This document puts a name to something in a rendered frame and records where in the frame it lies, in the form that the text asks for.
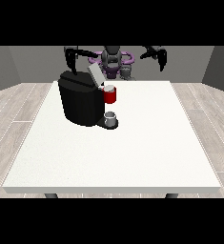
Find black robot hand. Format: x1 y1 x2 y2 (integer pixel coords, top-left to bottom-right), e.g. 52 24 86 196
139 46 168 72
63 46 100 76

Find pale grey machine lid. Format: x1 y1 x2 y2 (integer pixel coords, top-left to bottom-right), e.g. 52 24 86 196
87 62 106 88

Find small grey coffee pod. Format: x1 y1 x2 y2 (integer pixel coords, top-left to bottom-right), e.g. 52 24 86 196
120 65 132 80

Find black coffee machine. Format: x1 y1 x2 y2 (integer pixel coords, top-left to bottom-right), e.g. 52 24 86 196
57 70 119 130

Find red pod holder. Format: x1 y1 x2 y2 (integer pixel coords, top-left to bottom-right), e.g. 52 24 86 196
102 85 117 105

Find grey robot trunk purple rings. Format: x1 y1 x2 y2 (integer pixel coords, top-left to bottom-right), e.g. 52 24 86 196
87 46 136 80

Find small grey cup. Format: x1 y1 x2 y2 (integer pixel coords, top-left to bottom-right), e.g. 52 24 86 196
104 111 118 127

